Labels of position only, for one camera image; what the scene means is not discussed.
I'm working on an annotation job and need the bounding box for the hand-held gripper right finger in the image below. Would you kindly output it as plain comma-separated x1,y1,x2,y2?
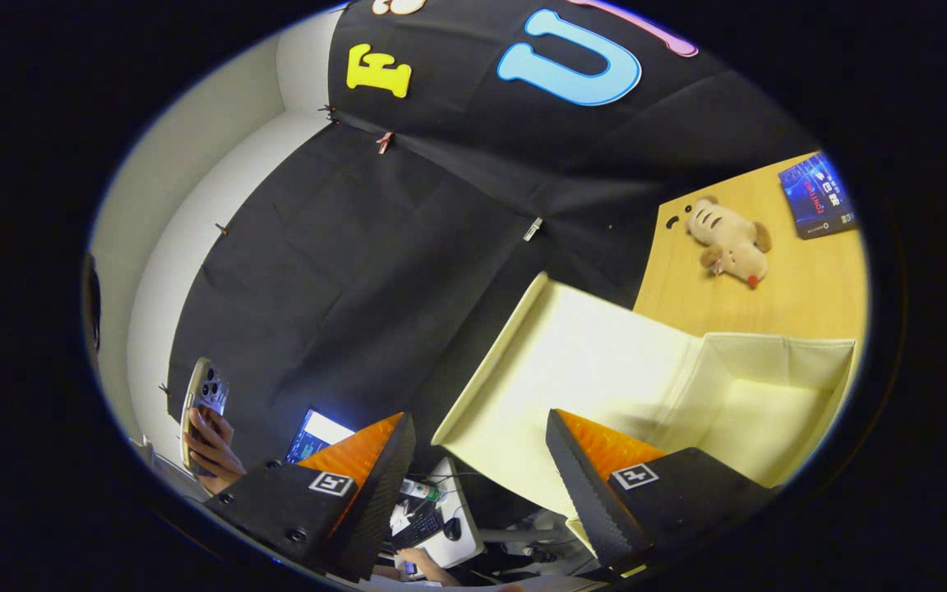
545,409,774,580

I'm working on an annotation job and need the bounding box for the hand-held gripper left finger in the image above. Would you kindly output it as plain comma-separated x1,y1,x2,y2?
204,411,417,583

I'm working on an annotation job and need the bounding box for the cream fabric storage box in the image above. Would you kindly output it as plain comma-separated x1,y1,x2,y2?
431,271,859,568

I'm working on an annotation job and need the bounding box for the black keyboard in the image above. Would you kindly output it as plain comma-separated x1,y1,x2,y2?
391,510,444,550

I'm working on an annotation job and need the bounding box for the laptop screen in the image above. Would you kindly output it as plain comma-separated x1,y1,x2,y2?
284,409,357,465

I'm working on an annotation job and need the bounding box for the white office desk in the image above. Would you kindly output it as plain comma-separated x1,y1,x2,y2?
375,456,487,576

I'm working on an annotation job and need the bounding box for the silver smartphone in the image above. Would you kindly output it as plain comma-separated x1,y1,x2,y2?
179,357,230,478

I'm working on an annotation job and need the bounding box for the beige striped plush tiger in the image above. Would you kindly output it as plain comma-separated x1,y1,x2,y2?
685,195,773,289

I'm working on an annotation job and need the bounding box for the dark blue book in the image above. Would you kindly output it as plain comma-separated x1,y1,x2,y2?
778,152,859,241

